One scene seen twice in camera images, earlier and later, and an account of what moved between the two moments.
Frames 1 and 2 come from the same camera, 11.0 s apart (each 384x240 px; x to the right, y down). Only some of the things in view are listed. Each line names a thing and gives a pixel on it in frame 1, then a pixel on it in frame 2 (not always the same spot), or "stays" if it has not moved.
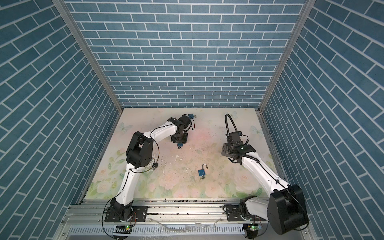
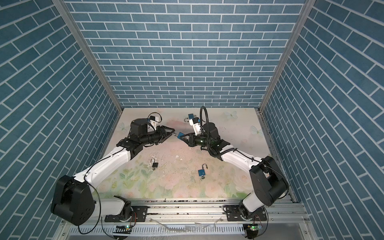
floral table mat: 196,169 stays
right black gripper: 225,149 to 192,142
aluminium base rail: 166,219 stays
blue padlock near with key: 202,172 stays
